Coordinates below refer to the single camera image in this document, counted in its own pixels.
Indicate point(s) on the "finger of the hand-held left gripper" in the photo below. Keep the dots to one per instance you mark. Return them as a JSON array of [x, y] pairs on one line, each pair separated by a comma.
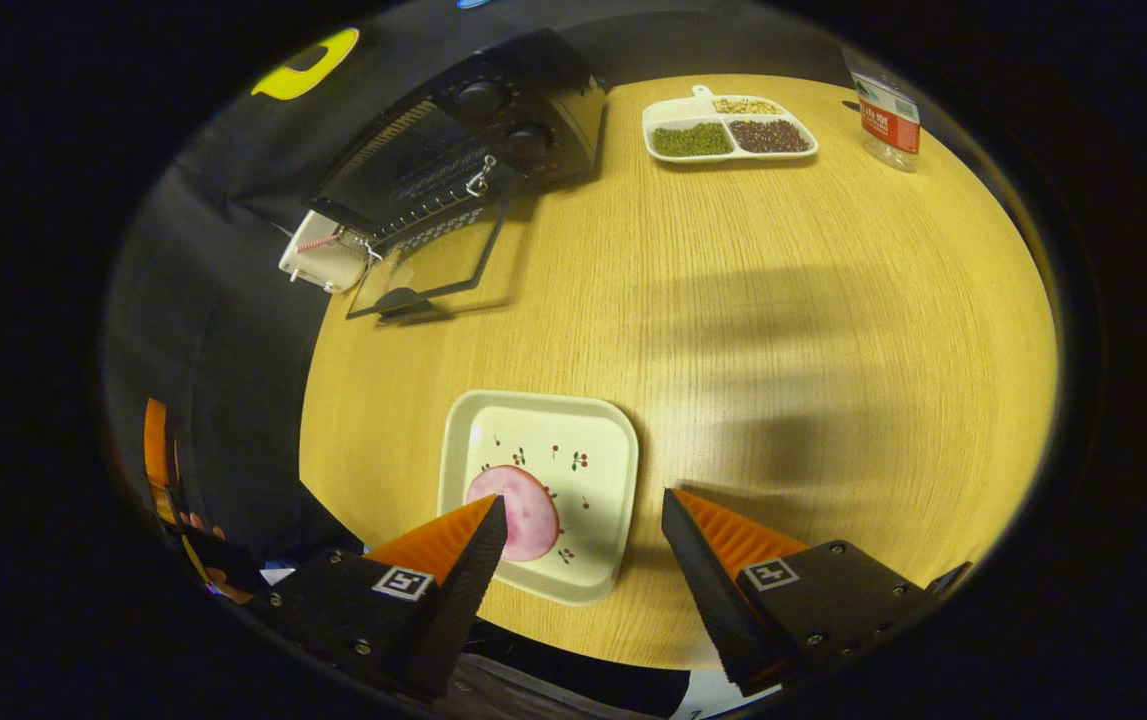
[[155, 455]]

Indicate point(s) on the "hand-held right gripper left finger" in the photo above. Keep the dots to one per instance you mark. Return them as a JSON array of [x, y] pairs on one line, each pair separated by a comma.
[[463, 600]]

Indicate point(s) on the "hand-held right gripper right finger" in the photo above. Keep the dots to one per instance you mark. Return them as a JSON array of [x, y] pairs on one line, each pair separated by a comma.
[[713, 590]]

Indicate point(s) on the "pink round food slice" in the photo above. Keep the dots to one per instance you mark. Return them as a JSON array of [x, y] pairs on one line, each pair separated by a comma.
[[528, 510]]

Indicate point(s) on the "cream square plate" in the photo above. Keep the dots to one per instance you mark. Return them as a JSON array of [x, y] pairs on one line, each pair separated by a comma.
[[593, 470]]

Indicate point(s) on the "black electric oven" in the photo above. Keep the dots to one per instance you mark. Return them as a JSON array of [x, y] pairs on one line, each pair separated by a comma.
[[433, 150]]

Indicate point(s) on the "white toaster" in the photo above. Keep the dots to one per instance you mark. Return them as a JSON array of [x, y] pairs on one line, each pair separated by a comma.
[[323, 265]]

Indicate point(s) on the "striped pink straw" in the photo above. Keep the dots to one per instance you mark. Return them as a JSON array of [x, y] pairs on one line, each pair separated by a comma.
[[318, 243]]

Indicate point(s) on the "white divided dish of beans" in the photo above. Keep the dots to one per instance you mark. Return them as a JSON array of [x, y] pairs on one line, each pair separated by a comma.
[[728, 130]]

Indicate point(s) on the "clear water bottle red label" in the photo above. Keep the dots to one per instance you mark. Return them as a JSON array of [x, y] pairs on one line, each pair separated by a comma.
[[888, 125]]

